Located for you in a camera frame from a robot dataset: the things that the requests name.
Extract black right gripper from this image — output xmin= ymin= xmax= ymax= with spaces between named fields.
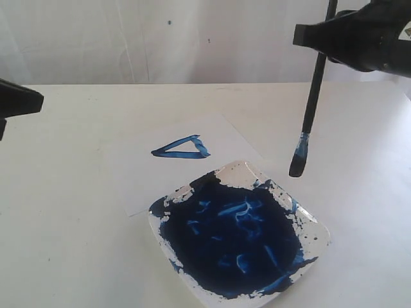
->
xmin=303 ymin=1 xmax=410 ymax=77

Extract black paintbrush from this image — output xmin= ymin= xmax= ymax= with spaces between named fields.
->
xmin=288 ymin=0 xmax=340 ymax=178

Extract white paper sheet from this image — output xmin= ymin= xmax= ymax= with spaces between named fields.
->
xmin=104 ymin=111 xmax=265 ymax=216

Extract white backdrop curtain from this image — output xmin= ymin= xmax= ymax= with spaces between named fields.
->
xmin=0 ymin=0 xmax=411 ymax=86

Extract white square paint plate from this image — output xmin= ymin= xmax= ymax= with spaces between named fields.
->
xmin=148 ymin=160 xmax=330 ymax=307

